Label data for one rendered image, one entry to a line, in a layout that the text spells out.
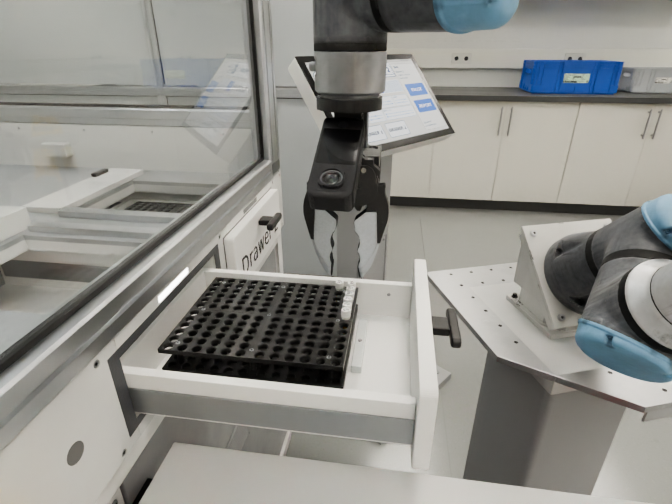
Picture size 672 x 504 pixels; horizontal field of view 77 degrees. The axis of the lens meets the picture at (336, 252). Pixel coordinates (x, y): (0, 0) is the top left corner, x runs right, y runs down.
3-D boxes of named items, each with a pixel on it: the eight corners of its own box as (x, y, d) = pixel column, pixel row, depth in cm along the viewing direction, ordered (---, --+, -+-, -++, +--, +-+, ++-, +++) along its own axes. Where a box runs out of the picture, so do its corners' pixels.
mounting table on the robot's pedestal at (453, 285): (583, 293, 111) (595, 253, 106) (775, 428, 72) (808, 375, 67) (421, 314, 102) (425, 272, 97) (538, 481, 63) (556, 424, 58)
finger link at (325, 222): (337, 258, 58) (347, 194, 54) (330, 279, 53) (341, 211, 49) (315, 253, 59) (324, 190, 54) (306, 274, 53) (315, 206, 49)
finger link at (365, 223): (385, 258, 57) (378, 192, 53) (383, 280, 52) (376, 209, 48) (362, 259, 58) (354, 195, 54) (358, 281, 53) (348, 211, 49)
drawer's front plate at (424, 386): (419, 317, 71) (425, 257, 66) (428, 473, 45) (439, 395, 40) (408, 316, 71) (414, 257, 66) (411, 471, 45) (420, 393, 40)
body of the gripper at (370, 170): (382, 191, 55) (387, 91, 50) (378, 214, 47) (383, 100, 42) (323, 188, 56) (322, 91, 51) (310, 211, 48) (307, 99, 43)
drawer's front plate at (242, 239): (281, 232, 103) (278, 188, 98) (239, 294, 77) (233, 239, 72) (274, 231, 103) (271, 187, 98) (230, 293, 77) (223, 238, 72)
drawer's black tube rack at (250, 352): (357, 323, 66) (358, 287, 63) (342, 409, 50) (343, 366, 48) (220, 311, 69) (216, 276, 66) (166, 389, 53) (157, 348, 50)
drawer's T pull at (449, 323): (454, 315, 57) (455, 306, 56) (460, 350, 50) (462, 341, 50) (427, 313, 58) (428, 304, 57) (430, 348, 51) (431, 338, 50)
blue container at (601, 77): (594, 89, 345) (602, 60, 336) (618, 95, 309) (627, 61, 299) (517, 88, 353) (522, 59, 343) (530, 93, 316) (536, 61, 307)
